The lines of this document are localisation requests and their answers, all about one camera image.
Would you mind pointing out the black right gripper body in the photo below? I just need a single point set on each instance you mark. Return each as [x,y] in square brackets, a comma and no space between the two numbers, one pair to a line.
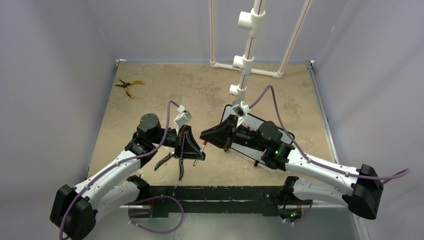
[243,138]

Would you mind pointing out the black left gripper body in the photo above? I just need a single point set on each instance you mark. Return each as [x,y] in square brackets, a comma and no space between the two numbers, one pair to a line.
[172,139]

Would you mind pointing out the small black-framed whiteboard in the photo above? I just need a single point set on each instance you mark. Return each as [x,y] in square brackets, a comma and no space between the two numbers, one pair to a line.
[252,122]

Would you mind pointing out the red and white marker pen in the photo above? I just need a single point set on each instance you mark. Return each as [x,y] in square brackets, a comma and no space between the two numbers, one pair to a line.
[200,156]

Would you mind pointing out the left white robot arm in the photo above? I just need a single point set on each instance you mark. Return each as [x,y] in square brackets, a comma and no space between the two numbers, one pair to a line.
[77,209]

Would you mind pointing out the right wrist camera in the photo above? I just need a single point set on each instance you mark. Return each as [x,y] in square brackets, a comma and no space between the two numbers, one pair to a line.
[241,110]

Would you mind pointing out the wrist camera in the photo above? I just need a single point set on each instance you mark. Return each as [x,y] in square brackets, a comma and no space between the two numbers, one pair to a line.
[241,110]
[182,118]

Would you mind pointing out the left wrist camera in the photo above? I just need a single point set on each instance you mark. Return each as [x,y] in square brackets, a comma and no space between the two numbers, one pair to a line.
[182,118]

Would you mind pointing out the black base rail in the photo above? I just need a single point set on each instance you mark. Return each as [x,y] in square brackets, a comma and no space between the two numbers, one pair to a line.
[264,200]

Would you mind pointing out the yellow handled needle-nose pliers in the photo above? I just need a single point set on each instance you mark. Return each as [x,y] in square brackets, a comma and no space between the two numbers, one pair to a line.
[126,85]

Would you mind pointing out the white PVC pipe frame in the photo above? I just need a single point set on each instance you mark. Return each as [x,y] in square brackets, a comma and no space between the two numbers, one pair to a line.
[252,22]

